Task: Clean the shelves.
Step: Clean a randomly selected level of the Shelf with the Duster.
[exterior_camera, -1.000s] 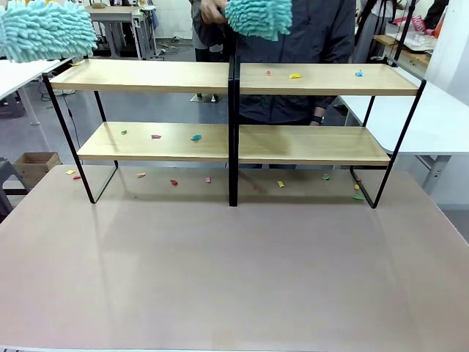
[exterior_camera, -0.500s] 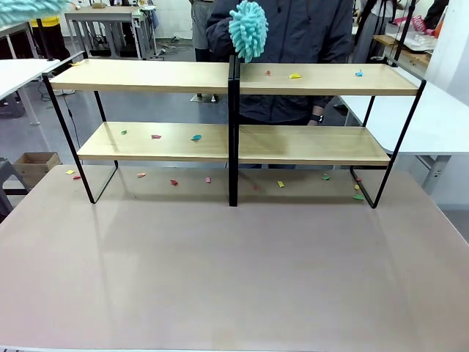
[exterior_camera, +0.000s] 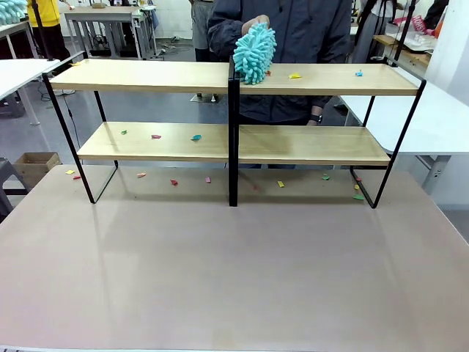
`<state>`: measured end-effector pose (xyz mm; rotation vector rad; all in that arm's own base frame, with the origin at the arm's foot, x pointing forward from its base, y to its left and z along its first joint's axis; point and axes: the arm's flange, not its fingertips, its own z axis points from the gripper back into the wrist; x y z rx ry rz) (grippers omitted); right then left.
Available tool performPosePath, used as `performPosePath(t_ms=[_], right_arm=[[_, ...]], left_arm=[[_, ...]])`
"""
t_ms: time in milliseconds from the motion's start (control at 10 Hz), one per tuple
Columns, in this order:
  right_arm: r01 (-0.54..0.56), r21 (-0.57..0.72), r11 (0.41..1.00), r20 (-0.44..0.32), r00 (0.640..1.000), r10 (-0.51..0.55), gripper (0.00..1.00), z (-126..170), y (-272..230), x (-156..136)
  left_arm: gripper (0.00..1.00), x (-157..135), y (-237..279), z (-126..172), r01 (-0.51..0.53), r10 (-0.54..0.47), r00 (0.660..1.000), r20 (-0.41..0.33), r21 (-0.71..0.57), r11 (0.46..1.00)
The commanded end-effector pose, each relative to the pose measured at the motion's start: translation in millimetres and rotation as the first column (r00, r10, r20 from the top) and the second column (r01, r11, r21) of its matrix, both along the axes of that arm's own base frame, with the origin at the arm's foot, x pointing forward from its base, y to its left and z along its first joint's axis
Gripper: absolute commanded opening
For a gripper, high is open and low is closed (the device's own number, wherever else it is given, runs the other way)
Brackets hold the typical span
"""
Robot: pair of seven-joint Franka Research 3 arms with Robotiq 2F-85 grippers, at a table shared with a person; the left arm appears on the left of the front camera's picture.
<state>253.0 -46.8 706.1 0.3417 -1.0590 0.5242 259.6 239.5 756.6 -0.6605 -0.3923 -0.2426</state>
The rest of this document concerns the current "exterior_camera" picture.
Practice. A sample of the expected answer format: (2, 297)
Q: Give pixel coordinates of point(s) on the person's right hand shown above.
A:
(256, 21)

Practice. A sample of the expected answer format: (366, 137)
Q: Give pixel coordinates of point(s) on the person's left hand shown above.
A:
(313, 123)

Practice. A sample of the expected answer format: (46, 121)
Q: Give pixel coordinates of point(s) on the teal chenille duster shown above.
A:
(256, 55)
(12, 11)

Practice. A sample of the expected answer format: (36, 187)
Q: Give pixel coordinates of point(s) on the person's left forearm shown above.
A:
(320, 104)

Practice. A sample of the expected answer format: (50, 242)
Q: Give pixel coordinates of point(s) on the person's right forearm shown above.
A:
(227, 31)

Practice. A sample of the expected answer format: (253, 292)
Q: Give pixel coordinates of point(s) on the black wrist watch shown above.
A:
(317, 118)

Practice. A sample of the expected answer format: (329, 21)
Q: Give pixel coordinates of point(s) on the person in grey trousers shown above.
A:
(201, 25)

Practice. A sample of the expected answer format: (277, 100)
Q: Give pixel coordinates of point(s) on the person in dark grey jacket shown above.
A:
(311, 33)

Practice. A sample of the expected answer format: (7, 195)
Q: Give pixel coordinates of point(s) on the teal paper scrap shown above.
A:
(196, 138)

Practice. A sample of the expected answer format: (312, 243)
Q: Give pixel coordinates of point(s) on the wooden workbench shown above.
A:
(410, 55)

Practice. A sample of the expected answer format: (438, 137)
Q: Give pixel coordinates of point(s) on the white table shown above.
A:
(22, 73)
(432, 124)

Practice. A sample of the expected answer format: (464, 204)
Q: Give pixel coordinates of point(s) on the black tripod pole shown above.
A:
(403, 34)
(41, 29)

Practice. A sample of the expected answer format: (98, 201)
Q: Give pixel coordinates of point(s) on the pink bag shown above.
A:
(417, 22)

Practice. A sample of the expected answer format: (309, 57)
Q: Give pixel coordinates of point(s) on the grey metal table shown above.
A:
(102, 16)

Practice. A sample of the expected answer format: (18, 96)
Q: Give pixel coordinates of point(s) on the person in yellow top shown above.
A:
(44, 14)

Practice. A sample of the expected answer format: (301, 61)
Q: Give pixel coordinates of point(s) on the wood-top work table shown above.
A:
(12, 29)

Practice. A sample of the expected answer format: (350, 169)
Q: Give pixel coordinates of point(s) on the cardboard box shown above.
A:
(34, 166)

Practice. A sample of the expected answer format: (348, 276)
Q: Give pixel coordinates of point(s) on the grey chair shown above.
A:
(9, 183)

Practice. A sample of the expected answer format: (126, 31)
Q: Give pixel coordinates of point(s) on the wooden shelf unit black frame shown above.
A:
(139, 78)
(329, 82)

